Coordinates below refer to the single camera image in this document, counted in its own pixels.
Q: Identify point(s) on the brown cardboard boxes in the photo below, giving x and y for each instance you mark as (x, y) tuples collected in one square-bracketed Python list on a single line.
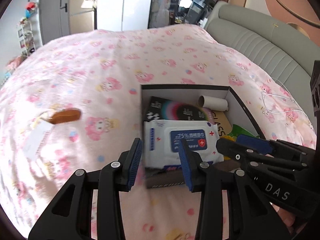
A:
[(81, 16)]

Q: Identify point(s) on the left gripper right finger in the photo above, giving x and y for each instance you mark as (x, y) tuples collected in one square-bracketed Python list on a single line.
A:
[(229, 198)]

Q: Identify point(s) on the grey padded headboard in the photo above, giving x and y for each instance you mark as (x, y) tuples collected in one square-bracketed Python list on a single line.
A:
[(280, 50)]

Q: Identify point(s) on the purple black box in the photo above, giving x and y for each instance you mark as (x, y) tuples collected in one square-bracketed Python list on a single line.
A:
[(164, 109)]

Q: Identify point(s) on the white toy shelf rack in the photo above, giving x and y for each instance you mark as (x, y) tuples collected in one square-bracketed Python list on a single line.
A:
[(26, 37)]

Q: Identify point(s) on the black glass display cabinet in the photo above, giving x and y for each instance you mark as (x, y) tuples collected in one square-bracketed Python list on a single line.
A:
[(169, 12)]

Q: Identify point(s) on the beige glass labelled book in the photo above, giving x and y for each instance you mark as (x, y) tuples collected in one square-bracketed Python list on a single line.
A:
[(223, 125)]

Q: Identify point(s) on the grey door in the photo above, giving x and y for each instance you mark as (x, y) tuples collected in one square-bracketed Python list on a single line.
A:
[(54, 19)]

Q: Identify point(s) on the white wardrobe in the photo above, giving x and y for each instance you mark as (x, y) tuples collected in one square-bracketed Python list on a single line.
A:
[(123, 15)]

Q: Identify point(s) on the pink cartoon print bedsheet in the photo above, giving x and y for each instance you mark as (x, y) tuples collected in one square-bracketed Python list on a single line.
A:
[(101, 73)]

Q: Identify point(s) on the white wet wipes pack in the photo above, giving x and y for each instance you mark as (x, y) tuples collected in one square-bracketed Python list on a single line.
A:
[(180, 144)]

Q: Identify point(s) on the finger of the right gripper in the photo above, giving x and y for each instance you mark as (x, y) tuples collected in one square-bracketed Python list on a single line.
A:
[(262, 154), (270, 146)]

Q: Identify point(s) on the black shoe box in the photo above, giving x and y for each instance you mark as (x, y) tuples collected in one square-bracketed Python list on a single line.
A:
[(237, 114)]

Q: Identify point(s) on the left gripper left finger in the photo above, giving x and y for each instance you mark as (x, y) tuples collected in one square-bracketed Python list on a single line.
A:
[(68, 215)]

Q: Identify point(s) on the green yellow snack bag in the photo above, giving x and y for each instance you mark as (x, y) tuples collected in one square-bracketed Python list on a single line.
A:
[(237, 134)]

